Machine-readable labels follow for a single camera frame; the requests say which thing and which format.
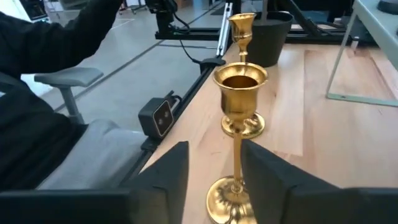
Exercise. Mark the silver aluminium rail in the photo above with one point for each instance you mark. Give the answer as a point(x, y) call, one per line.
point(224, 31)

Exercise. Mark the gold candlestick holder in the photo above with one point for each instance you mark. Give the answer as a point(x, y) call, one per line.
point(242, 28)
point(239, 102)

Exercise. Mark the black box camera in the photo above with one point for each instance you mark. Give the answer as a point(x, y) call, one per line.
point(155, 116)

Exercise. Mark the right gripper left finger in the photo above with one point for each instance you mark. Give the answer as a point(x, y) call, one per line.
point(155, 193)

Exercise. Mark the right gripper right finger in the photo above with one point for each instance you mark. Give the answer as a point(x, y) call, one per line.
point(280, 193)

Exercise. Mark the black round pot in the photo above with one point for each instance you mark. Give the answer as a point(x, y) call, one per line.
point(269, 40)

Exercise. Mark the grey office chair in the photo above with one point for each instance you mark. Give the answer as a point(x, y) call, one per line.
point(28, 140)
point(68, 76)

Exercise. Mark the black aluminium frame beam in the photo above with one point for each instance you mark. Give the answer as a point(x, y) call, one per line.
point(192, 33)

